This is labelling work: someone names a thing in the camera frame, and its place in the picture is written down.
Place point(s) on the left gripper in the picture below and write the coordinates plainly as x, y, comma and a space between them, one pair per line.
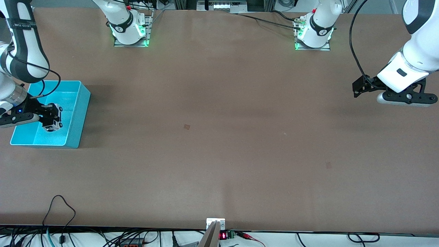
371, 83

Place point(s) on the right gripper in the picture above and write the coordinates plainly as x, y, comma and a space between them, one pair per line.
33, 107

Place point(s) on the white jeep toy car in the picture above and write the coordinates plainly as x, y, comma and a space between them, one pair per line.
59, 116

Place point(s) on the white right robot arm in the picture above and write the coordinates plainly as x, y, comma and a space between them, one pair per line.
24, 44

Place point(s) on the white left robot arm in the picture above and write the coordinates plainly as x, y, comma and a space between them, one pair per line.
422, 48

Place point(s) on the cyan plastic storage bin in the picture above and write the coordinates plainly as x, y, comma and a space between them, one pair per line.
75, 116

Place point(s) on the red LED display module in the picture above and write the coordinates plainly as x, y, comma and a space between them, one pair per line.
223, 235

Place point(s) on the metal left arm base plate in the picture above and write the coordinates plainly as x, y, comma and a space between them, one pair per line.
324, 48

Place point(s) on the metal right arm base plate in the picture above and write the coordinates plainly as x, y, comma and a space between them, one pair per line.
118, 44

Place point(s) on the aluminium frame with light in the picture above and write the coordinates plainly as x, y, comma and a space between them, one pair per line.
223, 5

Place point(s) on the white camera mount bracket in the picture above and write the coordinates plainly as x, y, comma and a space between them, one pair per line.
211, 221

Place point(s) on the grey camera mount bar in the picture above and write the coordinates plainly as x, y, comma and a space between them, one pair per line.
209, 238

